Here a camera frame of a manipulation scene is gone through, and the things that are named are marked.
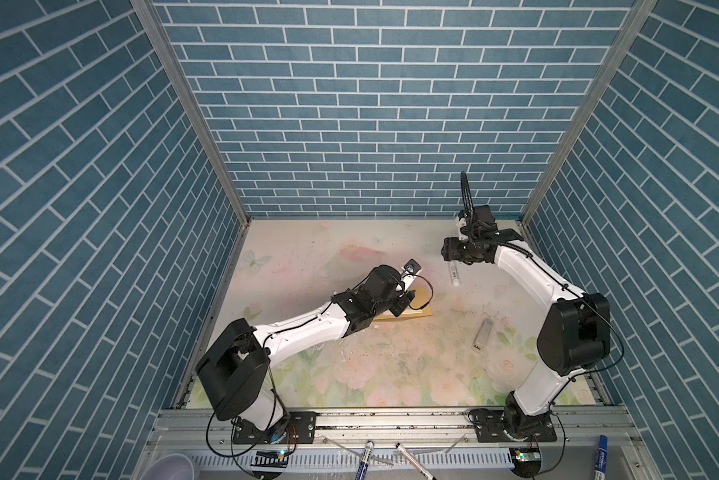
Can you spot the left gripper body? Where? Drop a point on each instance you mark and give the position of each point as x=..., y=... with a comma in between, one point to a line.
x=395, y=303

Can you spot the blue marker right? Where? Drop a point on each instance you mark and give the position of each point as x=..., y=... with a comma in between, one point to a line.
x=600, y=469

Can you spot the white bowl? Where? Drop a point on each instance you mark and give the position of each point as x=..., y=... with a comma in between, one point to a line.
x=174, y=466

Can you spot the black white marker pen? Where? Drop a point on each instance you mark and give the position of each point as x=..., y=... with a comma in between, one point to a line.
x=406, y=453

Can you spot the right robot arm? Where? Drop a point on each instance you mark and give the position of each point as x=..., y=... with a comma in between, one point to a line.
x=574, y=336

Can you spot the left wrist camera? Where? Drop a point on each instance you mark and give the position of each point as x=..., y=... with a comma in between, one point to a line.
x=410, y=271

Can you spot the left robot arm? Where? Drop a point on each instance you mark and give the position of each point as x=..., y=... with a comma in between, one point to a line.
x=233, y=370

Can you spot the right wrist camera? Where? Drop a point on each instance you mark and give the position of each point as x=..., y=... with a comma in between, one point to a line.
x=465, y=228

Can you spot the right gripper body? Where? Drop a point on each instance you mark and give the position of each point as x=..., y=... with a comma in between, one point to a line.
x=459, y=250

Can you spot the aluminium rail frame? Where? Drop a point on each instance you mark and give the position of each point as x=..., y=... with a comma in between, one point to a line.
x=442, y=439

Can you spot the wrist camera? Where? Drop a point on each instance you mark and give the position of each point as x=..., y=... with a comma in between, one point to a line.
x=465, y=228
x=410, y=271

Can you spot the blue marker pen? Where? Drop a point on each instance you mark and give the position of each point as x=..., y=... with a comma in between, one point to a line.
x=363, y=465

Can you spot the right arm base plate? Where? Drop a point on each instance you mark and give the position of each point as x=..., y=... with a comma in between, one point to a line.
x=494, y=426

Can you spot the white glue stick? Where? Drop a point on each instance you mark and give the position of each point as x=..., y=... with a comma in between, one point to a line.
x=454, y=273

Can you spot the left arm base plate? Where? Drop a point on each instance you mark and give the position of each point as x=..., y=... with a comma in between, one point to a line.
x=300, y=422

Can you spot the yellow envelope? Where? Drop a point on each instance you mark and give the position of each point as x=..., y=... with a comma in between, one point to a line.
x=415, y=310

